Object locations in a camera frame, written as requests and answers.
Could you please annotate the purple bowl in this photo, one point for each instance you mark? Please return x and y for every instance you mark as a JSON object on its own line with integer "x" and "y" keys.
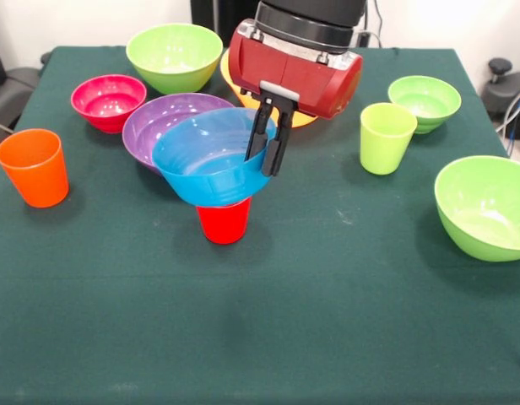
{"x": 142, "y": 126}

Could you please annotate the black power plug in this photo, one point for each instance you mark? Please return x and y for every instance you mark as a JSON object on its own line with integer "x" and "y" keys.
{"x": 363, "y": 40}

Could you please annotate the small green bowl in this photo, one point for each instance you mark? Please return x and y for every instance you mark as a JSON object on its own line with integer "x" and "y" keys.
{"x": 429, "y": 101}

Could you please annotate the grey chair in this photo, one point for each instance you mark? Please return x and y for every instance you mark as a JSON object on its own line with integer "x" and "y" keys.
{"x": 9, "y": 97}

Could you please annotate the large yellow bowl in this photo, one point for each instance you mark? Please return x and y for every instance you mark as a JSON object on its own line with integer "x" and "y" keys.
{"x": 302, "y": 120}

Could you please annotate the yellow-green cup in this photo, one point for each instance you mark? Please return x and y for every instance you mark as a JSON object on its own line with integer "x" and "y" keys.
{"x": 382, "y": 152}

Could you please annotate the black knobbed stand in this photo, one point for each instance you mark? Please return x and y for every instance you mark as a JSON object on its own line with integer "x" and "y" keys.
{"x": 500, "y": 67}

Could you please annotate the large light green bowl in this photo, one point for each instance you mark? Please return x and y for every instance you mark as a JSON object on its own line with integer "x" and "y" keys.
{"x": 171, "y": 50}
{"x": 475, "y": 236}

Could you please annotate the pink bowl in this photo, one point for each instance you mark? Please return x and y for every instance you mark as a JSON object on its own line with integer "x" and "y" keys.
{"x": 108, "y": 120}

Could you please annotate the orange cup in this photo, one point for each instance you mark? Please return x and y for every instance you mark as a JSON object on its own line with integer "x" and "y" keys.
{"x": 36, "y": 181}

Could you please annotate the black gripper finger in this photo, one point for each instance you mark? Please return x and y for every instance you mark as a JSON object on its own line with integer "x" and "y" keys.
{"x": 277, "y": 152}
{"x": 258, "y": 135}

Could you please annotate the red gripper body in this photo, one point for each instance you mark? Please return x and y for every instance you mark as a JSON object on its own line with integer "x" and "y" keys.
{"x": 302, "y": 84}

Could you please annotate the small black armrest pad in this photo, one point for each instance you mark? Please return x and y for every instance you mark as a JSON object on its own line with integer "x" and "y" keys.
{"x": 46, "y": 57}

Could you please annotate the blue bowl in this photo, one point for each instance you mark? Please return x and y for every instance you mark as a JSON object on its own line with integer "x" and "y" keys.
{"x": 218, "y": 185}

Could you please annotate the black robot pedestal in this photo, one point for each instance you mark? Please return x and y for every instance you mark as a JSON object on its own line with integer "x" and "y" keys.
{"x": 218, "y": 17}

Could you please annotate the red cup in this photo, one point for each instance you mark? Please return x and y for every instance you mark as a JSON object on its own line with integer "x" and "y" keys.
{"x": 222, "y": 228}

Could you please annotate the dark green tablecloth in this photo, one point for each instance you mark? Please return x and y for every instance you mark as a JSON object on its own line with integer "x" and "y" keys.
{"x": 260, "y": 316}

